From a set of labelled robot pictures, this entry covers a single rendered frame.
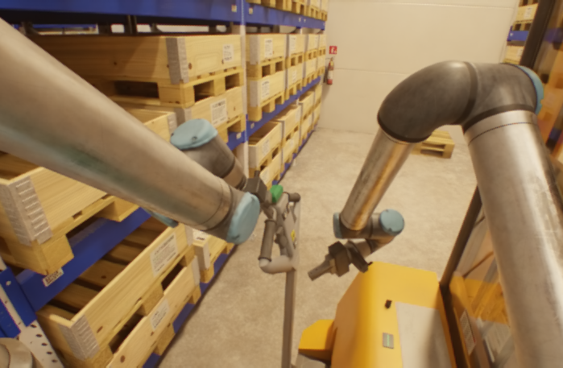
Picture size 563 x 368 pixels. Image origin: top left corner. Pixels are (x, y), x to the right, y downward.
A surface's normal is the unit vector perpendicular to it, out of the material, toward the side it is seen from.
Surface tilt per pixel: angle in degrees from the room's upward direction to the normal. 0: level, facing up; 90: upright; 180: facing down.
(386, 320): 0
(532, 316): 72
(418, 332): 0
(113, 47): 90
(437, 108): 98
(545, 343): 66
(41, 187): 90
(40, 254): 90
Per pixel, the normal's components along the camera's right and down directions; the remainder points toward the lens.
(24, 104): 0.83, 0.34
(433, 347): 0.03, -0.88
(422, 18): -0.28, 0.44
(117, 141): 0.92, 0.12
